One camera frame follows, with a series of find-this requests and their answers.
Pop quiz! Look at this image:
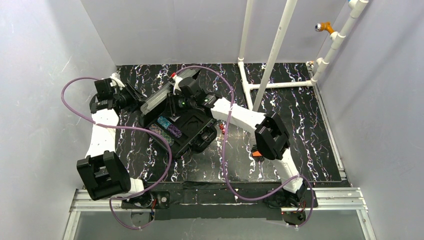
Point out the purple poker chip stack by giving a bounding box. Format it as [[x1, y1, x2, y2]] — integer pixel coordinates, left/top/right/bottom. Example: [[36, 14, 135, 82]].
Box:
[[167, 125, 183, 139]]

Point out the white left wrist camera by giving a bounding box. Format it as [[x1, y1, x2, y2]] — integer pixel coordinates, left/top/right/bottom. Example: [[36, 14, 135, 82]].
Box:
[[110, 72, 126, 90]]

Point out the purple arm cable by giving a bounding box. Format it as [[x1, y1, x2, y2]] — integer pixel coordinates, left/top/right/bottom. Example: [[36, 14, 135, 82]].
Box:
[[170, 65, 315, 229], [60, 76, 173, 231]]

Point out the dark blue poker chip stack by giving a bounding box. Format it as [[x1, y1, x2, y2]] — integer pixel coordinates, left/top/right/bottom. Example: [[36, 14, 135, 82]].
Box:
[[149, 124, 175, 146]]

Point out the white PVC pipe frame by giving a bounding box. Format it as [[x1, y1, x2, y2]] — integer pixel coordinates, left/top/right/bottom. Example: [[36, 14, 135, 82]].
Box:
[[237, 0, 370, 112]]

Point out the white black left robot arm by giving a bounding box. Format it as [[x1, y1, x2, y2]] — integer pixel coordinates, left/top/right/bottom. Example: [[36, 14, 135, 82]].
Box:
[[76, 73, 145, 200]]

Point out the black orange hex key set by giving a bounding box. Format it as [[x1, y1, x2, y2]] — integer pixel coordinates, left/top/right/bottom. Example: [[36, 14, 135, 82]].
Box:
[[251, 151, 265, 162]]

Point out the orange mounted camera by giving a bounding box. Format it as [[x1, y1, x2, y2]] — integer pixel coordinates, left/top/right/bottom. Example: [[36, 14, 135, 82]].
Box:
[[314, 21, 335, 35]]

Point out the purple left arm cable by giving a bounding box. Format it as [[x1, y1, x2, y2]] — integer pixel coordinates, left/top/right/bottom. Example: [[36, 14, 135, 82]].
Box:
[[60, 76, 173, 231]]

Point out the black poker set case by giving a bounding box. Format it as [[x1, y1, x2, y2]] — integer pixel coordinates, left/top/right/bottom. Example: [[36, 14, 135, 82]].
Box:
[[138, 67, 219, 159]]

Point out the teal poker chip stack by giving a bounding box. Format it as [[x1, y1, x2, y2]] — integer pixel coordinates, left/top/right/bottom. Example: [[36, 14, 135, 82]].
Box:
[[157, 116, 172, 129]]

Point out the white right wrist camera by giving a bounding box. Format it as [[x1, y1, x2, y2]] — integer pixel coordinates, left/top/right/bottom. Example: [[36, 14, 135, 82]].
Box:
[[169, 72, 183, 95]]

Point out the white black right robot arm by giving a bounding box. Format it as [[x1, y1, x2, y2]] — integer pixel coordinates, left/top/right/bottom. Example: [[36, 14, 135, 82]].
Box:
[[170, 74, 308, 200]]

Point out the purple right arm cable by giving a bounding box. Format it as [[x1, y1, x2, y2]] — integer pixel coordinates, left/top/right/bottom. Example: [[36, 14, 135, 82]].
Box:
[[170, 65, 315, 229]]

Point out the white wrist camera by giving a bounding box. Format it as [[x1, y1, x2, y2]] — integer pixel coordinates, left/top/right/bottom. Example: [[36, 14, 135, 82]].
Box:
[[169, 72, 183, 95], [110, 72, 126, 90]]

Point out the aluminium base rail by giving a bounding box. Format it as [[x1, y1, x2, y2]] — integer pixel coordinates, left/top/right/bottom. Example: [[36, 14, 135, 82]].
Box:
[[63, 186, 376, 240]]

